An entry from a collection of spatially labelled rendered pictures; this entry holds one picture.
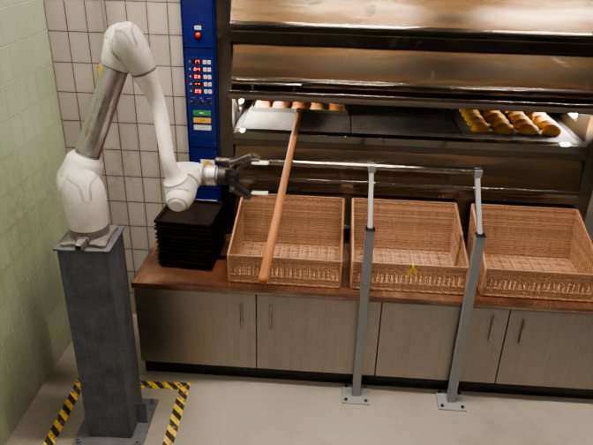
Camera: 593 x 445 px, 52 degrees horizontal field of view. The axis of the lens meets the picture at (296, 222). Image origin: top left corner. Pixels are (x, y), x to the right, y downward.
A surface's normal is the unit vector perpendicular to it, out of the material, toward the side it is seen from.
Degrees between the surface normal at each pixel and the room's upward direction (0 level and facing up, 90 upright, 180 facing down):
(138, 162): 90
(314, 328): 90
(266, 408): 0
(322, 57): 70
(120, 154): 90
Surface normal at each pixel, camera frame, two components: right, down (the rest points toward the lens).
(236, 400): 0.03, -0.90
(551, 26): -0.06, 0.11
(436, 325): -0.07, 0.44
